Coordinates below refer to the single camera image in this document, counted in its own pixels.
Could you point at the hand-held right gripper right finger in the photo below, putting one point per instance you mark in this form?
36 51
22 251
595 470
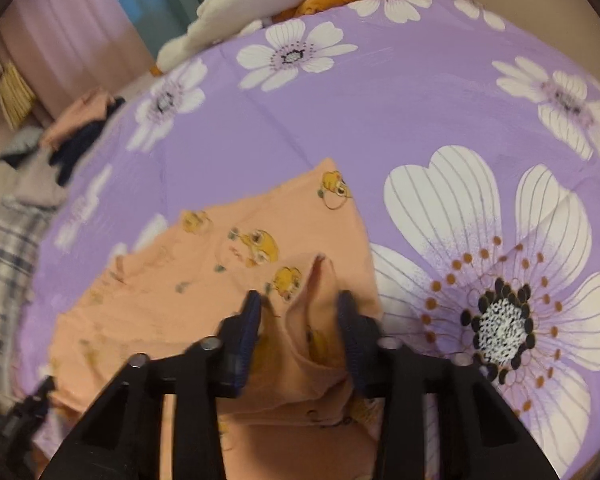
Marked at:
351 345

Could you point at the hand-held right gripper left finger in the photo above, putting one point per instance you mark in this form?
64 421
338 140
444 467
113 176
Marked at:
245 332

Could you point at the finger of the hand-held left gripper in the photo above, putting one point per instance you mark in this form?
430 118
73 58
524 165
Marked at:
30 407

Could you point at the orange cartoon print shirt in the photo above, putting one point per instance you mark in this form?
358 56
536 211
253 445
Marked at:
180 280

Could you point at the folded navy clothes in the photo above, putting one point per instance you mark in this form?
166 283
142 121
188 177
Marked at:
80 152

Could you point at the folded pink clothes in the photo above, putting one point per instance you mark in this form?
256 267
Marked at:
77 117

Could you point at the grey plaid blanket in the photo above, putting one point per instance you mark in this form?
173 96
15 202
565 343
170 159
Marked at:
5 270

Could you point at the grey pillow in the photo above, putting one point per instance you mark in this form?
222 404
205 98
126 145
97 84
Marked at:
30 187

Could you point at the purple floral blanket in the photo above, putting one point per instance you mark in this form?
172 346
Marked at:
405 120

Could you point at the yellow pleated fabric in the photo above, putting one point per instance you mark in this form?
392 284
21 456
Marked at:
16 95

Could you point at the pink curtain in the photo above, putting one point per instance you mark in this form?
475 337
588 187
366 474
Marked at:
70 25

